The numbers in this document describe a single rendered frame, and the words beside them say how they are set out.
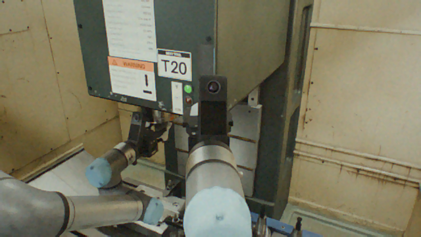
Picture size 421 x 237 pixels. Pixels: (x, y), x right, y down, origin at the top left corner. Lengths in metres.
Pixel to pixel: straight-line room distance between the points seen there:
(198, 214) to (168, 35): 0.53
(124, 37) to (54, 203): 0.44
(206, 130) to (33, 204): 0.36
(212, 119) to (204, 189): 0.15
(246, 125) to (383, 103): 0.70
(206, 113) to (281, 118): 1.02
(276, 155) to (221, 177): 1.20
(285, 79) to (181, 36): 0.74
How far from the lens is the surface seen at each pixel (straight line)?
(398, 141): 1.87
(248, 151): 1.58
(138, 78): 0.89
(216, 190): 0.37
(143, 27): 0.84
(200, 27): 0.75
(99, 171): 0.95
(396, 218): 2.12
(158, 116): 1.08
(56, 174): 2.21
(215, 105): 0.50
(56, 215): 0.70
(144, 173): 2.50
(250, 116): 1.49
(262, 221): 1.04
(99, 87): 1.01
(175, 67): 0.81
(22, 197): 0.69
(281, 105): 1.47
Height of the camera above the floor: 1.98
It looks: 25 degrees down
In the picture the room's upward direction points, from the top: straight up
